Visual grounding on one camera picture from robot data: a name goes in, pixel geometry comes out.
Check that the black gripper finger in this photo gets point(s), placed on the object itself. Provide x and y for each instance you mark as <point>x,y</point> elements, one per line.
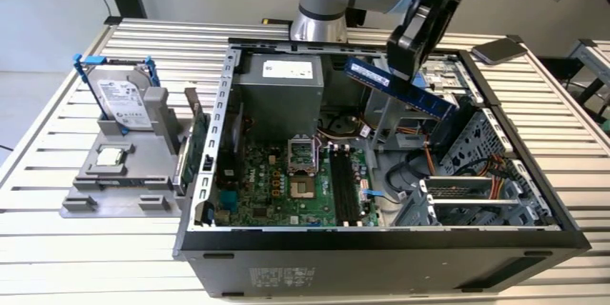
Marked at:
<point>405,58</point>

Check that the RAM stick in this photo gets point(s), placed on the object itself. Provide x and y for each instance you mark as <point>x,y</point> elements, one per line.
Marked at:
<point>431,103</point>
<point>128,181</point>

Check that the black RAM slot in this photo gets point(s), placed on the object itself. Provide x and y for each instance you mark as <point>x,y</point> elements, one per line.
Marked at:
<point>356,176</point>
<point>336,176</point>
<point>343,176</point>
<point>350,176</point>

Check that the optical drive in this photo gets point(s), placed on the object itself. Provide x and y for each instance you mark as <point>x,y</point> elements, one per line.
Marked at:
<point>435,80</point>

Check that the dark grey flat box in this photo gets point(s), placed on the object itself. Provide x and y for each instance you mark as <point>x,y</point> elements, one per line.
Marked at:
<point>498,49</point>

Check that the grey power supply unit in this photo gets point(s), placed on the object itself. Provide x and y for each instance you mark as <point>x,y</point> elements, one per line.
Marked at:
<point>280,105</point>

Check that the small yellow black tool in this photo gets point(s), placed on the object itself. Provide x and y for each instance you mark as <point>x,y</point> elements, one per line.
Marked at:
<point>267,21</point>

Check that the aluminium side table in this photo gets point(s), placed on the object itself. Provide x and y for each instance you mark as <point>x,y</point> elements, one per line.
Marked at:
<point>590,51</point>

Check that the metal disk bay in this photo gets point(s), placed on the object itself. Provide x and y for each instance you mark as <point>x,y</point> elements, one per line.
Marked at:
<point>457,185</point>

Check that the CPU socket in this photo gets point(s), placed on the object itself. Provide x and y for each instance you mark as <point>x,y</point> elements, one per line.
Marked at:
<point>303,187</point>

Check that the green motherboard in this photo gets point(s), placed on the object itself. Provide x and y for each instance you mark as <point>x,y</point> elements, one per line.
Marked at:
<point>267,205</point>

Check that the green graphics card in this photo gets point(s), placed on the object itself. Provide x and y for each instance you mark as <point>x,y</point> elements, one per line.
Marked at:
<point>195,148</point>

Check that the black open PC case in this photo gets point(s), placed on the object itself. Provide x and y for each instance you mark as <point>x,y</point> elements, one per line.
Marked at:
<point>334,269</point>

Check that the silver hard disk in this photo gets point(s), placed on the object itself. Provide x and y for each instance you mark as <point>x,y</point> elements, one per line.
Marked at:
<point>119,98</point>

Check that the grey parts rack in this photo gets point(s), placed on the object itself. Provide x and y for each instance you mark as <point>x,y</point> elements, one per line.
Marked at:
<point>143,162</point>

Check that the silver CPU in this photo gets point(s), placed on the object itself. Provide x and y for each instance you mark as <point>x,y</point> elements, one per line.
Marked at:
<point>110,156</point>

